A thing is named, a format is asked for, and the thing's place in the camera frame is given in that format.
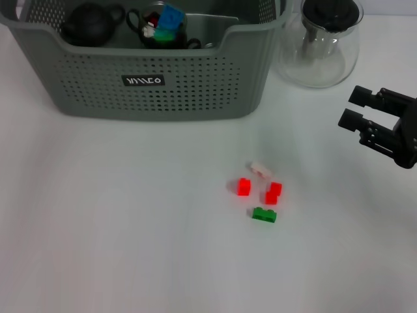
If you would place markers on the blue square tile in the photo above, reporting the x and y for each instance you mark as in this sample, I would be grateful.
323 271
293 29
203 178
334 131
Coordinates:
171 17

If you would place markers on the green sloped brick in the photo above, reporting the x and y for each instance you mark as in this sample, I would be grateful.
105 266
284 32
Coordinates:
166 37

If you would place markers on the black clay teapot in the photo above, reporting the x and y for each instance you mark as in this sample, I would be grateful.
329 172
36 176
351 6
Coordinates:
88 26

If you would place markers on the white two-stud brick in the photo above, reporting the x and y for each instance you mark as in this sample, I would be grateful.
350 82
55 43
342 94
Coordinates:
149 32
260 169

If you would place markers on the small red single brick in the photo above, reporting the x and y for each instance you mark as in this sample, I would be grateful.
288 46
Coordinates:
243 186

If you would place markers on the red stepped brick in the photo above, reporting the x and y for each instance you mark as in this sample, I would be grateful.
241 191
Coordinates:
273 193

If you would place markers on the green two-stud brick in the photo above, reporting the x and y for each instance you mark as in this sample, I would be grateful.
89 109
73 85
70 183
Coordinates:
264 215

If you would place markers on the grey-green perforated storage bin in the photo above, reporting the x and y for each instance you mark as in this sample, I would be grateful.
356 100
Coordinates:
195 98

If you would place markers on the dark red curved brick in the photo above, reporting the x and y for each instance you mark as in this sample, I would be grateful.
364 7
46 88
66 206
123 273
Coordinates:
153 18

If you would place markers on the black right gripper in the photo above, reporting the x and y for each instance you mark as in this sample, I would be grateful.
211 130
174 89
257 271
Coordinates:
407 140

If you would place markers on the glass carafe with black lid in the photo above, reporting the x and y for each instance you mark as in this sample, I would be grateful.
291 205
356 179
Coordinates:
319 65

